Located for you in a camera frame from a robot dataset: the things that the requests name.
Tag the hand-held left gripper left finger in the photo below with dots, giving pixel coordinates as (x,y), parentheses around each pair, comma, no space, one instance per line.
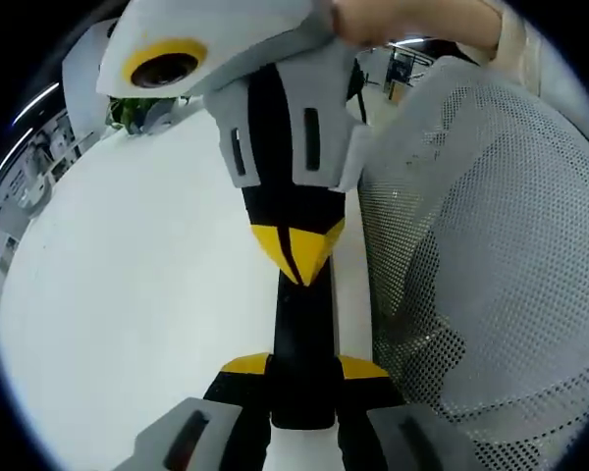
(216,422)

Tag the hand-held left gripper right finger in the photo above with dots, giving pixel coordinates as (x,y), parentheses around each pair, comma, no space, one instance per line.
(373,427)

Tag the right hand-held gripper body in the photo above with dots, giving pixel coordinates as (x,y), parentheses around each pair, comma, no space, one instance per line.
(235,34)

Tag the black remote control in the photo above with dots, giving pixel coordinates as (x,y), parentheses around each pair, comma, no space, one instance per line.
(299,343)

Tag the person's right hand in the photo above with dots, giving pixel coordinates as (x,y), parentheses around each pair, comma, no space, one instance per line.
(412,19)

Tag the green potted plant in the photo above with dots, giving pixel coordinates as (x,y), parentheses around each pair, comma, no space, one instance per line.
(127,113)

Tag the grey mesh office chair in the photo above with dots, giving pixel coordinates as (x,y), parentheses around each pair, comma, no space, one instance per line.
(496,245)

